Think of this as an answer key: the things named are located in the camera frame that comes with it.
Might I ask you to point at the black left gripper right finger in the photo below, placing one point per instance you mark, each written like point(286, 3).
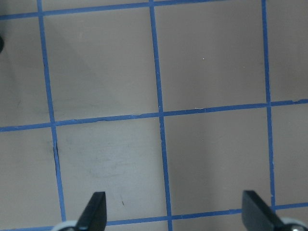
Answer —
point(257, 215)

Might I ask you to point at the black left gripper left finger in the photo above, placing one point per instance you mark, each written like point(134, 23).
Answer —
point(93, 218)

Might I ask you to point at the dark glass wine bottle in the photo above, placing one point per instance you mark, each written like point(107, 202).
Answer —
point(1, 44)

